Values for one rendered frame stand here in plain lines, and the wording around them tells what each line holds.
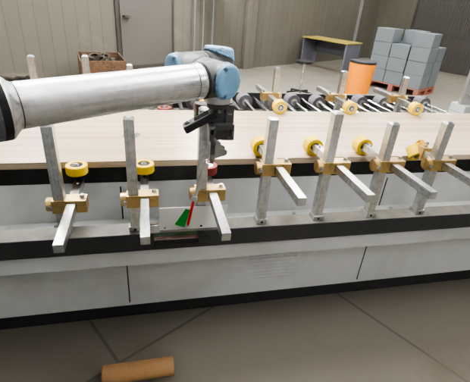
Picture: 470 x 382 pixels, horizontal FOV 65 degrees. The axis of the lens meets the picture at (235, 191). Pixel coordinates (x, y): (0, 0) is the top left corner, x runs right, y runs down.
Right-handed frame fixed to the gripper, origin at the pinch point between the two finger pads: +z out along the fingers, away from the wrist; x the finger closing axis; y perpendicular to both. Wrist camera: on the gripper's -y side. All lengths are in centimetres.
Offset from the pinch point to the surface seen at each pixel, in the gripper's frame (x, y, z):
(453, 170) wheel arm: 0, 101, 8
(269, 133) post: 6.4, 22.5, -7.1
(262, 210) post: 6.3, 23.0, 25.7
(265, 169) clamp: 5.6, 22.2, 7.0
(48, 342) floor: 18, -72, 100
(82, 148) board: 41, -48, 11
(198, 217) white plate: 5.4, -3.1, 26.6
